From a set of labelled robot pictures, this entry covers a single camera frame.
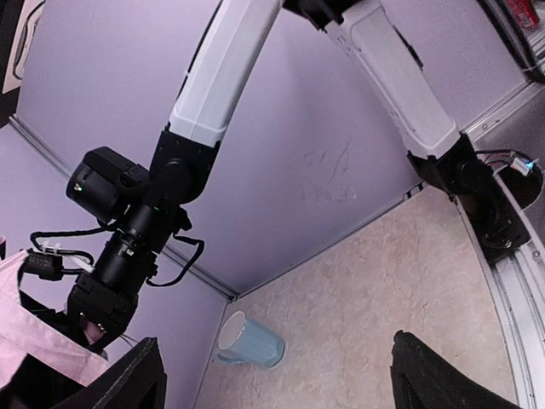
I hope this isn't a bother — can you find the light blue ceramic mug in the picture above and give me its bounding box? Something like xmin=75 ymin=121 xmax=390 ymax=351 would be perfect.
xmin=216 ymin=311 xmax=285 ymax=368

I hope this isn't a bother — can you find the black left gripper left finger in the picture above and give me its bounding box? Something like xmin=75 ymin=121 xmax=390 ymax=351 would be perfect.
xmin=57 ymin=337 xmax=166 ymax=409

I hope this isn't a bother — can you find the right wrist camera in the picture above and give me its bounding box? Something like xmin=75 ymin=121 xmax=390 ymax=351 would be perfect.
xmin=21 ymin=250 xmax=63 ymax=281

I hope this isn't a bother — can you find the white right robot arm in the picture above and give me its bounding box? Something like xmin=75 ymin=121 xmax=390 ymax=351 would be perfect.
xmin=66 ymin=1 xmax=530 ymax=353

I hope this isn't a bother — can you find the pink folding umbrella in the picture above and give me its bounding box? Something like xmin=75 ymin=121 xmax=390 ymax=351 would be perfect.
xmin=1 ymin=250 xmax=110 ymax=408

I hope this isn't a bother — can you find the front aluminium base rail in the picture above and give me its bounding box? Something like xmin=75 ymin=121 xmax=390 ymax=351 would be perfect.
xmin=466 ymin=84 xmax=544 ymax=408

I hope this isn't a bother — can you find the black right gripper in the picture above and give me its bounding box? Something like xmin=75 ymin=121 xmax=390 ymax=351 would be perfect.
xmin=67 ymin=273 xmax=138 ymax=353

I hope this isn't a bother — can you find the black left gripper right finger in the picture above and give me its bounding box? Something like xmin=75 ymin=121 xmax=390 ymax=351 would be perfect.
xmin=390 ymin=331 xmax=516 ymax=409

